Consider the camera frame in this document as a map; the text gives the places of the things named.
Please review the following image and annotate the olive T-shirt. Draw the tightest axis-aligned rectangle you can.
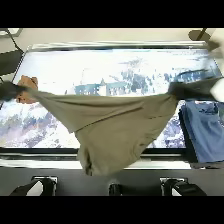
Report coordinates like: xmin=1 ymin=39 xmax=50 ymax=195
xmin=23 ymin=87 xmax=181 ymax=177

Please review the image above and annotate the orange garment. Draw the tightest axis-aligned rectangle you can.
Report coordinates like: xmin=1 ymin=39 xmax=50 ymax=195
xmin=15 ymin=74 xmax=40 ymax=105

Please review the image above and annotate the blue garment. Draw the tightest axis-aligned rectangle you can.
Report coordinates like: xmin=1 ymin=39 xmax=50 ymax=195
xmin=181 ymin=99 xmax=224 ymax=165

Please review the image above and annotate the black chair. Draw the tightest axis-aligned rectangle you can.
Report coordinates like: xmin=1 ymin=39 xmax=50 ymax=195
xmin=0 ymin=28 xmax=25 ymax=77

